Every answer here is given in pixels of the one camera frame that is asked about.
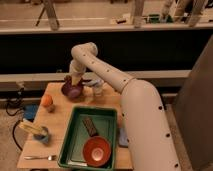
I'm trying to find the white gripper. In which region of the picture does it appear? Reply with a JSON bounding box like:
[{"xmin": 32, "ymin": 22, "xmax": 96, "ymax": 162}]
[{"xmin": 83, "ymin": 79, "xmax": 104, "ymax": 97}]

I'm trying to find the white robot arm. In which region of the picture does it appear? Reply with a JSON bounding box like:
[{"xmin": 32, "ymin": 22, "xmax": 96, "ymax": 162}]
[{"xmin": 70, "ymin": 42, "xmax": 181, "ymax": 171}]

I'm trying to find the purple bowl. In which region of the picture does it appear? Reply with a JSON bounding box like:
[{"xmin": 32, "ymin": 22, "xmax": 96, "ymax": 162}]
[{"xmin": 61, "ymin": 76, "xmax": 84, "ymax": 100}]

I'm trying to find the red bowl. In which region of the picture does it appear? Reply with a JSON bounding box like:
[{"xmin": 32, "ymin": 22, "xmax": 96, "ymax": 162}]
[{"xmin": 82, "ymin": 136, "xmax": 111, "ymax": 167}]

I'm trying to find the green plastic tray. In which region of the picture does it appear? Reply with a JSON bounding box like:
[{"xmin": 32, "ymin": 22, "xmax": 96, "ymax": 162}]
[{"xmin": 58, "ymin": 106, "xmax": 117, "ymax": 171}]

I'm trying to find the orange fruit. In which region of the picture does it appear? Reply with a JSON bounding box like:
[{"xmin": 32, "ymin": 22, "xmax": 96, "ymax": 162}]
[{"xmin": 41, "ymin": 94, "xmax": 53, "ymax": 107}]

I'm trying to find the blue cloth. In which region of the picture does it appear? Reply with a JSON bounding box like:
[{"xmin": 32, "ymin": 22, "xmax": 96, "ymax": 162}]
[{"xmin": 118, "ymin": 127, "xmax": 128, "ymax": 148}]

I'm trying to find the blue box on floor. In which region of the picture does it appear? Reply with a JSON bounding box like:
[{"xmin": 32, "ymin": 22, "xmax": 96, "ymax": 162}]
[{"xmin": 23, "ymin": 105, "xmax": 38, "ymax": 120}]

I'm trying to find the blue cup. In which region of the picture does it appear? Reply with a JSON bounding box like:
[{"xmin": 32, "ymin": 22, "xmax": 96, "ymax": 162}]
[{"xmin": 33, "ymin": 126, "xmax": 50, "ymax": 145}]

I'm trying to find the silver fork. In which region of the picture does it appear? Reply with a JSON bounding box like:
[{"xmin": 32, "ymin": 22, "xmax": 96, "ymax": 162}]
[{"xmin": 24, "ymin": 155, "xmax": 57, "ymax": 161}]

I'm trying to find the black cable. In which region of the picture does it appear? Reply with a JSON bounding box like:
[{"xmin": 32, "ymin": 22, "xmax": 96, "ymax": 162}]
[{"xmin": 5, "ymin": 87, "xmax": 26, "ymax": 152}]

